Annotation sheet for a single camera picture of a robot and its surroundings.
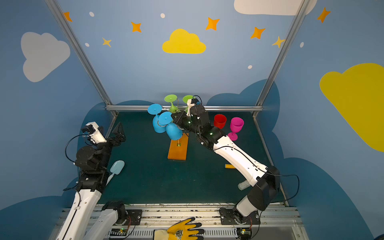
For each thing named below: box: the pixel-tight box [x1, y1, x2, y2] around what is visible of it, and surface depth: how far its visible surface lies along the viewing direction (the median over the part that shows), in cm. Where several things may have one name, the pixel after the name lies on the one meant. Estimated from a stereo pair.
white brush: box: [237, 180, 251, 191], surface depth 86 cm
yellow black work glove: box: [154, 217, 205, 240], surface depth 70 cm
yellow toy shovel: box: [225, 164, 236, 169], surface depth 94 cm
